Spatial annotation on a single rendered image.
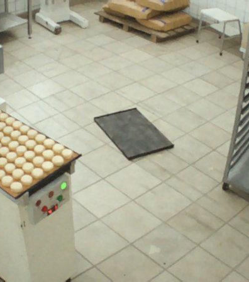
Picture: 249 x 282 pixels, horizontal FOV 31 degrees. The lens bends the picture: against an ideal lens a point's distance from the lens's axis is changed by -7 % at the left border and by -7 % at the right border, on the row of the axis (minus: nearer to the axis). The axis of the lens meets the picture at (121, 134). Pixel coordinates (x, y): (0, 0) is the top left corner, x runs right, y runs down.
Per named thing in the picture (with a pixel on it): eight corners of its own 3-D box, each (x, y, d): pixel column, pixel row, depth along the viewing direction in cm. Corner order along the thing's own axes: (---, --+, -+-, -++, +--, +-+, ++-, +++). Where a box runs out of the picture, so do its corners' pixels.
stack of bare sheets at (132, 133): (94, 120, 398) (94, 117, 396) (136, 110, 414) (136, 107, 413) (128, 160, 355) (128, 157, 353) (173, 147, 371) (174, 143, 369)
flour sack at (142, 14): (104, 9, 580) (104, -3, 570) (126, 2, 606) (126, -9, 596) (147, 22, 540) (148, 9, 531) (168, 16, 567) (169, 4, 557)
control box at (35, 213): (29, 222, 196) (25, 199, 189) (65, 196, 213) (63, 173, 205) (34, 226, 195) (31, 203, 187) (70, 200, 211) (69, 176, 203)
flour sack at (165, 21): (161, 34, 542) (161, 23, 534) (134, 24, 565) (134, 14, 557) (194, 22, 587) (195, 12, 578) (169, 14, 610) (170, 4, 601)
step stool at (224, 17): (244, 50, 550) (249, 17, 525) (221, 56, 528) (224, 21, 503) (219, 37, 580) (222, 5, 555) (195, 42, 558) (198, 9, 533)
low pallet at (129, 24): (93, 19, 608) (94, 12, 602) (134, 8, 657) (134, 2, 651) (162, 45, 540) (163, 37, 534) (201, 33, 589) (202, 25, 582)
